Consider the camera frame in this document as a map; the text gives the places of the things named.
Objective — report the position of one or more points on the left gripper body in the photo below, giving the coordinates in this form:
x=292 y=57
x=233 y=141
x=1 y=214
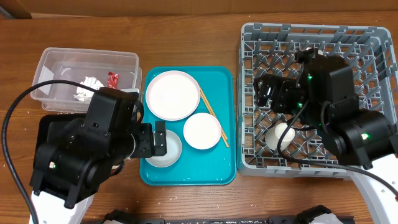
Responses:
x=141 y=140

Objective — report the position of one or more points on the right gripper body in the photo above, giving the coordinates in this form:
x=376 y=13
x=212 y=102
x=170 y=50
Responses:
x=288 y=98

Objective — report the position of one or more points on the grey bowl with rice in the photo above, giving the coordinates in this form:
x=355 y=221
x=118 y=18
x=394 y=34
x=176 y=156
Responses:
x=174 y=150

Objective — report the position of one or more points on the white cup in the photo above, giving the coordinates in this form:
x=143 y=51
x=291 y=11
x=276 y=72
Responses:
x=273 y=135

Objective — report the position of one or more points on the medium white plate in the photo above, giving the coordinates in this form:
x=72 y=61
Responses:
x=202 y=131

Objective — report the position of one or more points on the large white plate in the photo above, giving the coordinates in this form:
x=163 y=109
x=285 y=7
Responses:
x=173 y=95

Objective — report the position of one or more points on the red snack wrapper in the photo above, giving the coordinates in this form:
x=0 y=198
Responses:
x=112 y=80

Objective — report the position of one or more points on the wooden chopstick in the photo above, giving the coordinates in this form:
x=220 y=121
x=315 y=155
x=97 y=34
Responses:
x=211 y=112
x=216 y=115

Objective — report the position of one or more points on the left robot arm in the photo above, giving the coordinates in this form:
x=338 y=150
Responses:
x=76 y=153

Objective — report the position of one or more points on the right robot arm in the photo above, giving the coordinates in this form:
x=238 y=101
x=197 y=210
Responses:
x=323 y=98

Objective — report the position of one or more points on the grey dish rack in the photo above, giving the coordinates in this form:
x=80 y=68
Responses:
x=269 y=48

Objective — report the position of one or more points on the teal serving tray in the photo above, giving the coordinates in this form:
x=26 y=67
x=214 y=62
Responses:
x=216 y=166

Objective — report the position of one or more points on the black tray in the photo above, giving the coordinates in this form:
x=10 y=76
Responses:
x=50 y=125

